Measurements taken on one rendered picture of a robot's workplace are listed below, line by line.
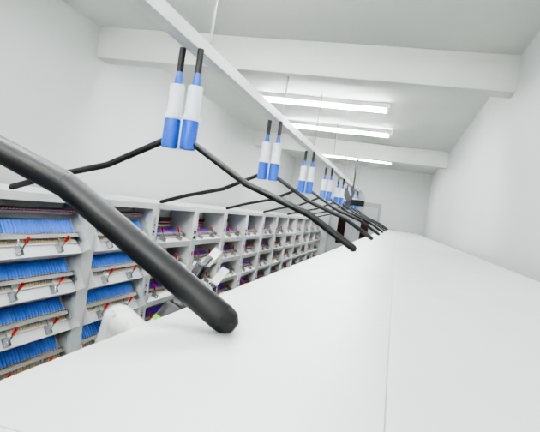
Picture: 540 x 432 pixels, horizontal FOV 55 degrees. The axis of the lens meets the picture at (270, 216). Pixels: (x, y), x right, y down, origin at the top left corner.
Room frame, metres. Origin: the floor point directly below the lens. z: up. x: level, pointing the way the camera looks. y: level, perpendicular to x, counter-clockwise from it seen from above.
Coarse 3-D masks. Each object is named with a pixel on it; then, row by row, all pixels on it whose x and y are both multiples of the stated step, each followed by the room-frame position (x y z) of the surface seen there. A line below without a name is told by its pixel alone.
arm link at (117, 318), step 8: (120, 304) 1.65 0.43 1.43; (112, 312) 1.62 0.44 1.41; (120, 312) 1.61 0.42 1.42; (128, 312) 1.62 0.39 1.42; (104, 320) 1.62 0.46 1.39; (112, 320) 1.60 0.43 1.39; (120, 320) 1.60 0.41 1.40; (128, 320) 1.60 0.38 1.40; (104, 328) 1.61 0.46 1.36; (112, 328) 1.60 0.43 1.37; (120, 328) 1.59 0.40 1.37; (104, 336) 1.61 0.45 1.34; (112, 336) 1.60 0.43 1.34
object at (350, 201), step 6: (354, 174) 8.05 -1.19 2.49; (354, 180) 8.04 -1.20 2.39; (348, 186) 7.78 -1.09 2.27; (348, 192) 7.83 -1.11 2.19; (348, 198) 7.82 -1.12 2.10; (348, 204) 7.81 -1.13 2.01; (354, 204) 7.80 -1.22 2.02; (360, 204) 7.78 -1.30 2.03; (342, 210) 7.83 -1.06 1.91; (354, 210) 7.75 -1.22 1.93
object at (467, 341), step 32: (416, 256) 2.06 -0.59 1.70; (416, 288) 0.98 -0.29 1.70; (448, 288) 1.06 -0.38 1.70; (480, 288) 1.16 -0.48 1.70; (512, 288) 1.27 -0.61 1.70; (416, 320) 0.64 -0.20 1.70; (448, 320) 0.67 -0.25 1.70; (480, 320) 0.71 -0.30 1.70; (512, 320) 0.75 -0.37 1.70; (416, 352) 0.47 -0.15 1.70; (448, 352) 0.49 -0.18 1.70; (480, 352) 0.51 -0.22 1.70; (512, 352) 0.53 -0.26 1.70; (416, 384) 0.38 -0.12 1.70; (448, 384) 0.39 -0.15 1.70; (480, 384) 0.40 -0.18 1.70; (512, 384) 0.41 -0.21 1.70; (416, 416) 0.31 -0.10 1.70; (448, 416) 0.32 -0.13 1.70; (480, 416) 0.33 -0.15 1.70; (512, 416) 0.34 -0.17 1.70
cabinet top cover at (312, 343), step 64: (320, 256) 1.38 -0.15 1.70; (384, 256) 1.77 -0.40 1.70; (192, 320) 0.47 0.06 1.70; (256, 320) 0.51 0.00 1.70; (320, 320) 0.55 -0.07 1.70; (384, 320) 0.61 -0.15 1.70; (0, 384) 0.27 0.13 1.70; (64, 384) 0.28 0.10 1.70; (128, 384) 0.30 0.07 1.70; (192, 384) 0.31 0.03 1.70; (256, 384) 0.33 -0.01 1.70; (320, 384) 0.34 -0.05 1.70; (384, 384) 0.36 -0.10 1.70
